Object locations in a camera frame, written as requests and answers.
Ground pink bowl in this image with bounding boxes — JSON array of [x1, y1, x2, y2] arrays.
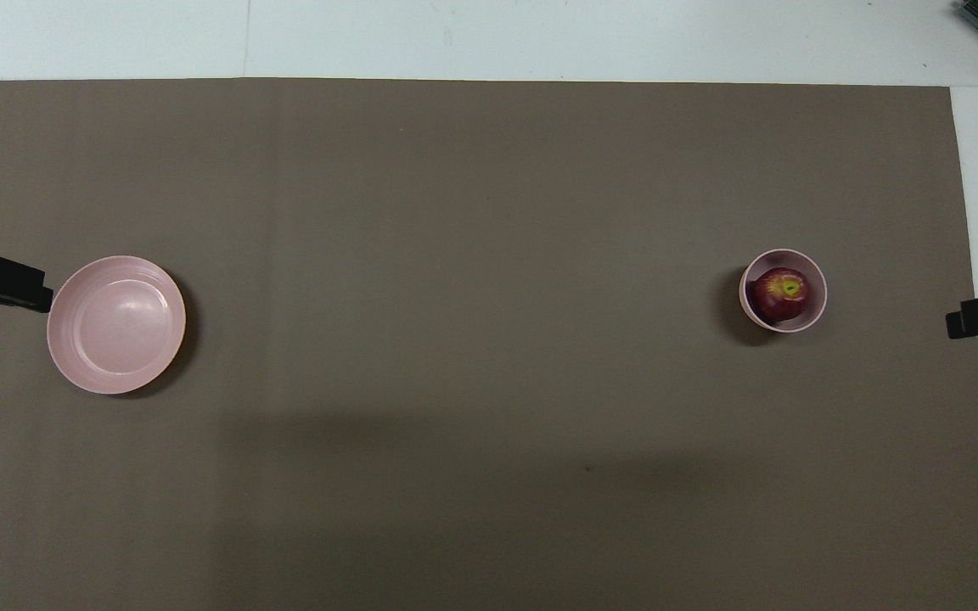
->
[[739, 249, 828, 334]]

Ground brown paper table mat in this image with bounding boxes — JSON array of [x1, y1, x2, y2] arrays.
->
[[0, 78, 978, 611]]

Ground pink plate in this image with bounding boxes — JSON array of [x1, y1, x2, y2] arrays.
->
[[47, 255, 187, 395]]

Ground red apple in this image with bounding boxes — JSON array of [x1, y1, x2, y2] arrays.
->
[[750, 267, 810, 324]]

